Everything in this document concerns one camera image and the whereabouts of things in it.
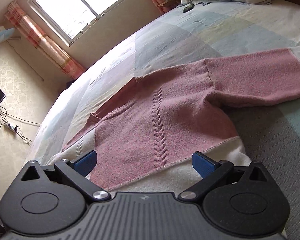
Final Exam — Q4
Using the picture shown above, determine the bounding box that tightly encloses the pink and white knit sweater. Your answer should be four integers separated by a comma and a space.
50, 47, 300, 190

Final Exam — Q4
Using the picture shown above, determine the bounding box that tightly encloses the small dark remote on bed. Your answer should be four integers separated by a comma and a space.
183, 4, 194, 14

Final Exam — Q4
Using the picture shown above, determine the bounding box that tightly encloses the wooden nightstand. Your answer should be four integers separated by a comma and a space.
157, 0, 180, 14

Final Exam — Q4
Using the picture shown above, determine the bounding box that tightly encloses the left orange plaid curtain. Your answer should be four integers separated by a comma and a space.
5, 2, 85, 80

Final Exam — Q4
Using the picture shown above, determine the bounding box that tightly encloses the pastel patchwork bed sheet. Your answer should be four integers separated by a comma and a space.
27, 0, 300, 239

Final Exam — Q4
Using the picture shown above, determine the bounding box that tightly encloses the white power strip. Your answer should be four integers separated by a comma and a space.
4, 122, 18, 133

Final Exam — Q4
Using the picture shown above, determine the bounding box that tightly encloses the window with white frame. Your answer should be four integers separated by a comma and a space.
28, 0, 124, 47

